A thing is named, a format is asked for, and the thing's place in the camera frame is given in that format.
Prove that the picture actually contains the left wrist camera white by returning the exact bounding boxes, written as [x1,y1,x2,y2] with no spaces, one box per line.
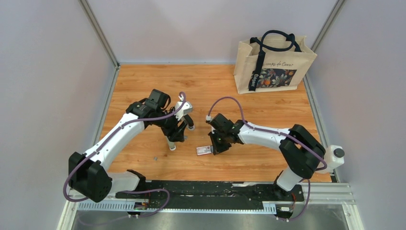
[175,101,193,121]

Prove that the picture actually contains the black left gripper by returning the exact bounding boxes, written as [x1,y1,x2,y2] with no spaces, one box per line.
[154,107,188,143]

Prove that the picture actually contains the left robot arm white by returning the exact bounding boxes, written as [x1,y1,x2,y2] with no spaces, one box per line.
[63,89,194,202]

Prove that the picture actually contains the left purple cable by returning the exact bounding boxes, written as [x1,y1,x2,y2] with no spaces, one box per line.
[63,92,187,219]

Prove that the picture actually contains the slotted aluminium rail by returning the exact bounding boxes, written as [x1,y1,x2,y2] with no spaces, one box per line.
[74,180,356,214]

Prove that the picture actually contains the purple cable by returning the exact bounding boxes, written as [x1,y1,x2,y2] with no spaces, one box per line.
[63,92,187,219]
[206,96,328,222]

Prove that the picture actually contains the red white staple box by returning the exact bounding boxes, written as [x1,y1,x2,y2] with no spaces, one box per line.
[196,146,213,156]

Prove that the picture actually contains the white bottle black cap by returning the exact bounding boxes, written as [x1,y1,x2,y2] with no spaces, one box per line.
[317,145,345,174]

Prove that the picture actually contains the beige tote bag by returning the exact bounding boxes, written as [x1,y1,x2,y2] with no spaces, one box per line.
[234,30,317,94]

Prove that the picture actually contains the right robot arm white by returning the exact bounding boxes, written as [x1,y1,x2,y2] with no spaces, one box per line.
[206,114,327,201]

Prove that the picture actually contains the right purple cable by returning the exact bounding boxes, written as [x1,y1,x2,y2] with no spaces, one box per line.
[206,96,328,222]

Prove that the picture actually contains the white and black stapler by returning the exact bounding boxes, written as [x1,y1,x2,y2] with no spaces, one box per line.
[183,115,195,131]

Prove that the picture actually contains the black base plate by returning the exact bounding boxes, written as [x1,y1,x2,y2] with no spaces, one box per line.
[115,180,305,210]

